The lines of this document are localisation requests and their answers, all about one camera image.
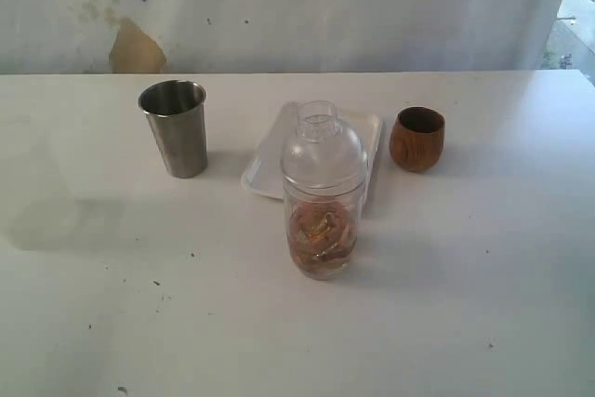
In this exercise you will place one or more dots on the clear plastic shaker cup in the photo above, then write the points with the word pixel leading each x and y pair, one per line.
pixel 294 196

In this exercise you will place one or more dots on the clear plastic dome lid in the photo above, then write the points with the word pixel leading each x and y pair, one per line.
pixel 322 155

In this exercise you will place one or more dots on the wooden blocks and coins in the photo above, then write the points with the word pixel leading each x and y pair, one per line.
pixel 321 237

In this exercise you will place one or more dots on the brown wooden cup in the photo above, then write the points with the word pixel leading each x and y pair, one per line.
pixel 417 139

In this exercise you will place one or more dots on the stainless steel cup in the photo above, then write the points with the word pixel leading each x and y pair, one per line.
pixel 175 113

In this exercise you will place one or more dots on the white rectangular tray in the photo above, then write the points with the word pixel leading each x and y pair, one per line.
pixel 263 174

